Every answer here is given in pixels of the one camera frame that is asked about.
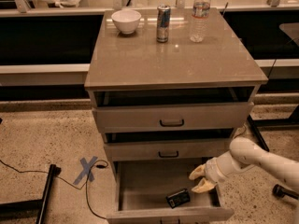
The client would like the black caster wheel leg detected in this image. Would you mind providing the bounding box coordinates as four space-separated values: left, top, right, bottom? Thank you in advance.
272 184 299 200

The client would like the clear water bottle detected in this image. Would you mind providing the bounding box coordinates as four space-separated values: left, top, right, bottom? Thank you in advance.
190 0 211 43

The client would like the blue tape cross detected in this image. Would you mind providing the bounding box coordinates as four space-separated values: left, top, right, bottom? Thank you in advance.
73 156 97 185

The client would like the black stand leg right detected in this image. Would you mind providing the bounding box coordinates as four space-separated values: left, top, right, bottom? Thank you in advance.
247 116 269 151

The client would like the grey drawer cabinet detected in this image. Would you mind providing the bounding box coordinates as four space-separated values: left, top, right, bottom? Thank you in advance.
83 7 269 224

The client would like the black stand leg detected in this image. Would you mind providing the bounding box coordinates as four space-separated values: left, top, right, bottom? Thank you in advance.
247 116 269 151
0 164 61 224

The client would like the white bowl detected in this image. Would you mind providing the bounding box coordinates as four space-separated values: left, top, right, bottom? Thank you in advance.
111 9 141 35

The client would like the silver blue drink can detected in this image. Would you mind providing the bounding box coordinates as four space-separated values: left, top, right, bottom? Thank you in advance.
156 5 171 43

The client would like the dark blue rxbar wrapper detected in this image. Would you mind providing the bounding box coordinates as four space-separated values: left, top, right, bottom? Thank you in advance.
166 189 191 208

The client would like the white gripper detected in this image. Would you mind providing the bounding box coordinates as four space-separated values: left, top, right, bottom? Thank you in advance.
189 151 240 193

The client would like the top drawer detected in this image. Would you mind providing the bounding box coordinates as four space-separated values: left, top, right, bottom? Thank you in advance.
93 102 253 133

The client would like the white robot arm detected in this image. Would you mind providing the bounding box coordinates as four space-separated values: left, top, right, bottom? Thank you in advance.
189 137 299 199

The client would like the bottom drawer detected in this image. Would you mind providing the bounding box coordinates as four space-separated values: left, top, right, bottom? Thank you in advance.
107 158 234 224

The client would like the drawer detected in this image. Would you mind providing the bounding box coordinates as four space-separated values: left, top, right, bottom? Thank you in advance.
93 102 253 133
104 138 232 161
107 158 234 224

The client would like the black stand leg left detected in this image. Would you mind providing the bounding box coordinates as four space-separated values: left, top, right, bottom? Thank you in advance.
0 164 61 224

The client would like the middle drawer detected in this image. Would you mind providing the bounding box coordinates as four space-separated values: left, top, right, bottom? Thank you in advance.
104 138 232 161

